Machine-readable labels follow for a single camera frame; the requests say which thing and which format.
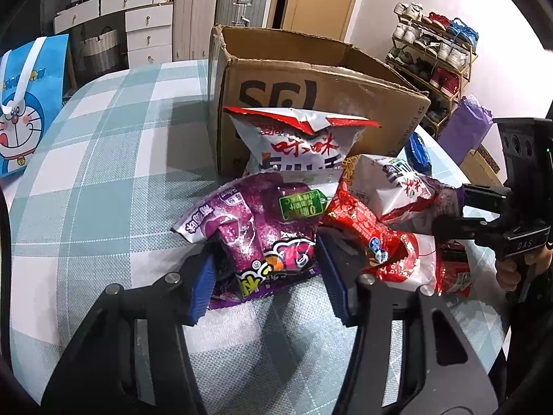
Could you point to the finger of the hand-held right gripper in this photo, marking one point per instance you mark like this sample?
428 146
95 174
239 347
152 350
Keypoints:
484 199
462 229

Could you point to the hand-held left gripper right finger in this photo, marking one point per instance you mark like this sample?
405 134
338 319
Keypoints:
332 276

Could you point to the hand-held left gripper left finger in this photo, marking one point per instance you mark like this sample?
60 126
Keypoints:
203 287

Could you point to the blue snack packet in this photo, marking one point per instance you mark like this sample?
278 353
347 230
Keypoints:
420 151

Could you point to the purple snack bag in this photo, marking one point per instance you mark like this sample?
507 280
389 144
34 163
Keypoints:
259 224

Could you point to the white and red snack bag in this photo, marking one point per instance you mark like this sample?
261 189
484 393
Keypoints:
293 147

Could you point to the brown cardboard box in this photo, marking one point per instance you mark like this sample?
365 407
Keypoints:
281 78

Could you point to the person's right hand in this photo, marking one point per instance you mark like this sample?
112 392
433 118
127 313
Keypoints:
510 279

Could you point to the small printed cardboard box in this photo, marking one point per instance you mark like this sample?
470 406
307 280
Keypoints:
481 166

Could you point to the metal shoe rack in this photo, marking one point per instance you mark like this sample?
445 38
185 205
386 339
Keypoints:
468 73

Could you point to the teal checkered tablecloth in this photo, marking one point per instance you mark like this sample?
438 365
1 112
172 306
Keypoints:
108 181

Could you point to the group of assorted shoes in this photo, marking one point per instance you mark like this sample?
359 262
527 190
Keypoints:
445 56

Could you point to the blue cartoon tote bag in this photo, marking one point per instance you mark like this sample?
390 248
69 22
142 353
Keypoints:
30 108

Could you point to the wooden door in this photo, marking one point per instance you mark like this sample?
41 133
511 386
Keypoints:
324 0

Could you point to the woven laundry basket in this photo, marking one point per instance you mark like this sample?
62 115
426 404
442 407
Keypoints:
100 52

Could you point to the cream suitcase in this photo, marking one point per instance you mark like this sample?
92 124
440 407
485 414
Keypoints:
194 17

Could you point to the white drawer cabinet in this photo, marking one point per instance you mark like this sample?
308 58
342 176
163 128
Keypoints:
147 21

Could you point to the silver suitcase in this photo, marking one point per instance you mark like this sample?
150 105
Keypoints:
242 4

